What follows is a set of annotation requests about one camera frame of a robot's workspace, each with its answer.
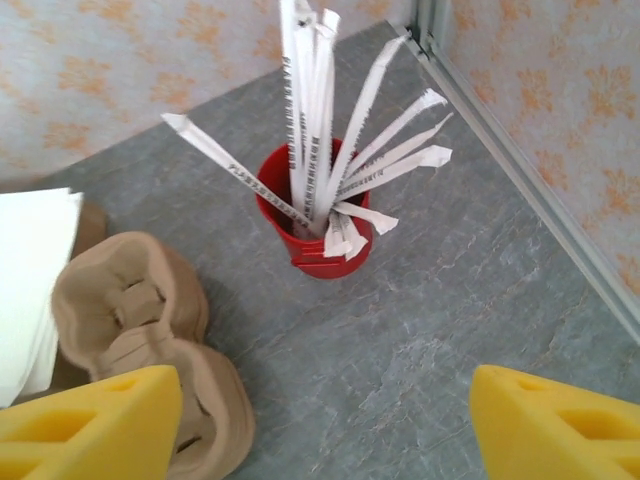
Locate red plastic cup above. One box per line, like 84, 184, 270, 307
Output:
254, 137, 374, 280

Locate white napkin stack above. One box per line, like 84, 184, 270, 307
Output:
0, 186, 85, 407

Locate aluminium frame post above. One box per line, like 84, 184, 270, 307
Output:
412, 0, 454, 49

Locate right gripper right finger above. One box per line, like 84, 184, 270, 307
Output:
469, 364, 640, 480

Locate aluminium frame side rail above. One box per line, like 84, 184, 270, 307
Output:
407, 27, 640, 326

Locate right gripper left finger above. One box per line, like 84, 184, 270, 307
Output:
0, 364, 184, 480

